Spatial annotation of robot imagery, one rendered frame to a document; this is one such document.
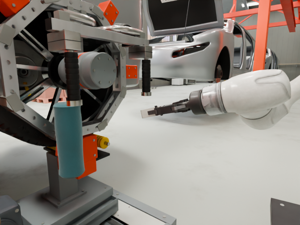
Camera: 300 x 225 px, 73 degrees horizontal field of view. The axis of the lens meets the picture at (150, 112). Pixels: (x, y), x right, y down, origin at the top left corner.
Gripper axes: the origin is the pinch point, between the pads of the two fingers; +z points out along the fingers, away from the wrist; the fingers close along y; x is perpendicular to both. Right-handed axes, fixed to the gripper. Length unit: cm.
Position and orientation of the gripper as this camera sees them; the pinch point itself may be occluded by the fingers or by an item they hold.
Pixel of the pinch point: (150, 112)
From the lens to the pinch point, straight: 72.2
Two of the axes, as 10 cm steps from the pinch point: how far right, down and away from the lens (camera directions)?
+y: -5.2, 1.5, -8.4
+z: -8.2, 1.7, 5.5
